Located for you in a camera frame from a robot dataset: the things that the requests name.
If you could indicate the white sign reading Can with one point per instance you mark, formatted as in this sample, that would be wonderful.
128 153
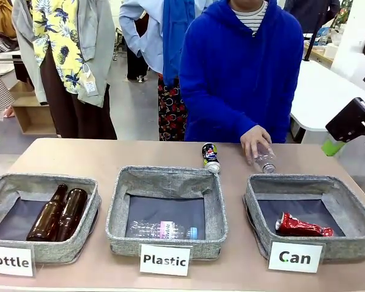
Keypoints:
295 258

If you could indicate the person's left hand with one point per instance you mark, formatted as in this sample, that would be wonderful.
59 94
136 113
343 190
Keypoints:
252 140

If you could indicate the person's right forearm blue sleeve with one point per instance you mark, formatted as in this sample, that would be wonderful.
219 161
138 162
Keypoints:
187 106

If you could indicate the grey fabric basket Plastic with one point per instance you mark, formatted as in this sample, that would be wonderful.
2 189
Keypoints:
167 182

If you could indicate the crushed blue Pepsi can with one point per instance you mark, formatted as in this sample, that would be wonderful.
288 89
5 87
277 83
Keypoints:
210 153

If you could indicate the white background table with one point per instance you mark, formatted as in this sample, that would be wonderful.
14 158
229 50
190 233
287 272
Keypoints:
328 91

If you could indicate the brown glass bottle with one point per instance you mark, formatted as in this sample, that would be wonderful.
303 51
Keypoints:
48 216
73 213

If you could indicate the person in dark clothing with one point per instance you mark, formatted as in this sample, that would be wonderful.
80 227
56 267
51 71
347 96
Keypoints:
310 15

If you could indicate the white sign reading Plastic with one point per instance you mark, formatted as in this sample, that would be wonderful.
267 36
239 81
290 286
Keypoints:
165 260

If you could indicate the light wooden shelf box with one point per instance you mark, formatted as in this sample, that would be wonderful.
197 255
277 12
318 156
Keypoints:
33 118

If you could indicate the person in yellow floral shirt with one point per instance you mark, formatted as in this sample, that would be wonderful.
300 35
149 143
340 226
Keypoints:
64 45

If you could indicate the person's left forearm blue sleeve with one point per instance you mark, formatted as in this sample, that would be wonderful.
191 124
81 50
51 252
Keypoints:
272 120

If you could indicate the person in blue hoodie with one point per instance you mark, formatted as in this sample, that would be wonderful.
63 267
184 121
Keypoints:
225 91

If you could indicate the grey fabric basket Can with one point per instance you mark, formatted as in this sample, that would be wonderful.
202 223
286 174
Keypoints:
346 246

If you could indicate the clear bottle with pink label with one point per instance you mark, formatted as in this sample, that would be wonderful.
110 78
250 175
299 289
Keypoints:
161 229

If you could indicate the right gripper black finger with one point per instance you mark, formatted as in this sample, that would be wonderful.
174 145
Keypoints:
334 148
349 121

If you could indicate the clear plastic bottle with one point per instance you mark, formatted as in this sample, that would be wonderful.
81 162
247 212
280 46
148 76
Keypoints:
266 161

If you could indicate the person with red floral skirt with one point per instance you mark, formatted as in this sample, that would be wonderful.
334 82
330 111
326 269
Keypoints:
173 106

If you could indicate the crushed red can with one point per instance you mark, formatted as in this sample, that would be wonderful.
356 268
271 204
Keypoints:
301 226

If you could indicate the person in dark trousers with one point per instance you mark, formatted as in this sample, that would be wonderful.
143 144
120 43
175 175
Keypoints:
137 67

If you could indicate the pile of coloured clothes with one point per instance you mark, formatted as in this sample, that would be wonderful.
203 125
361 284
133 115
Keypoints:
0 21

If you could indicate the white sign reading Bottle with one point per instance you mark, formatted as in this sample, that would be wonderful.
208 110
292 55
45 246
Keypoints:
9 261

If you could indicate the light wooden desk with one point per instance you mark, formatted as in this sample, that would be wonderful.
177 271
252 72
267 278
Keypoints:
321 53

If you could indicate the white hanging paper tag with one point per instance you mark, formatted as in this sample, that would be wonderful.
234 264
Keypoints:
90 88

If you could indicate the grey fabric basket Bottle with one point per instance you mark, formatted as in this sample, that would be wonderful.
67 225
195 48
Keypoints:
64 249

